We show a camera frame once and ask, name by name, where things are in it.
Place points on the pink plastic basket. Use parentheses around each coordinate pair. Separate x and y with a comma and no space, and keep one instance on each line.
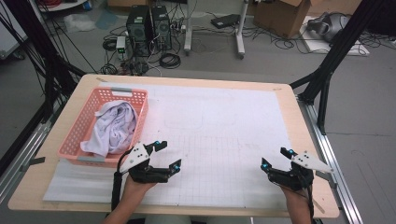
(77,133)

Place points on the thin wooden stick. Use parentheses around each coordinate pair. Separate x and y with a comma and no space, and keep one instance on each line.
(319,207)

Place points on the flat black device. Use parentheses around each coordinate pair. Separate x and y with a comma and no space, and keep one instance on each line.
(225,21)

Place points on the white grid mat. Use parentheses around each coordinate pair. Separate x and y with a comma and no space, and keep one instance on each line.
(218,124)

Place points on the grey rounded device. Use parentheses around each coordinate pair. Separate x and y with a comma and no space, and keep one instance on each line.
(330,26)

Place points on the lilac printed cloth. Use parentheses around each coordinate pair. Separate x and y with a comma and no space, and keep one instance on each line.
(115,127)

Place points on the black computer tower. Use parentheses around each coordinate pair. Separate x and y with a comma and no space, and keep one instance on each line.
(162,28)
(138,28)

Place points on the person's right hand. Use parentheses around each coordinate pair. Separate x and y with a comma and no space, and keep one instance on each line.
(297,197)

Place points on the white stand leg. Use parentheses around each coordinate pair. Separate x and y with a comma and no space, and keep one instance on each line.
(240,34)
(187,31)

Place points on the white floor board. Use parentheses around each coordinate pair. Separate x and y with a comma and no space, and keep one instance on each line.
(358,49)

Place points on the small white device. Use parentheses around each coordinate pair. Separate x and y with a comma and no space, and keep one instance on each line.
(120,43)

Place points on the aluminium rail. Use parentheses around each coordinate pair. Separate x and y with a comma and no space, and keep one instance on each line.
(345,199)
(18,155)

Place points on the white cabinet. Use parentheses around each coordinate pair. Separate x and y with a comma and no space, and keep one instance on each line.
(9,37)

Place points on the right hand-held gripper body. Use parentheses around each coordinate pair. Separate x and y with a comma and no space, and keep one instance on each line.
(292,179)

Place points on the black metal frame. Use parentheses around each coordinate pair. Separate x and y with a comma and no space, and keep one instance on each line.
(39,40)
(339,46)

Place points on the clear plastic bag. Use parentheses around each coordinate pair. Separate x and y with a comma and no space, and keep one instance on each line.
(77,22)

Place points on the person's left hand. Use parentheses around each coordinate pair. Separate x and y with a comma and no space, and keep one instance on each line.
(137,190)

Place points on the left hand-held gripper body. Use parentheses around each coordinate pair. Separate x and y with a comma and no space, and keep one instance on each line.
(135,157)

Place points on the grey metal bracket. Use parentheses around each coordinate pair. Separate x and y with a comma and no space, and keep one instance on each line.
(32,161)
(327,179)

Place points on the brown cardboard box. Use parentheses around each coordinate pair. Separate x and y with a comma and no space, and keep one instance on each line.
(280,18)
(336,6)
(127,3)

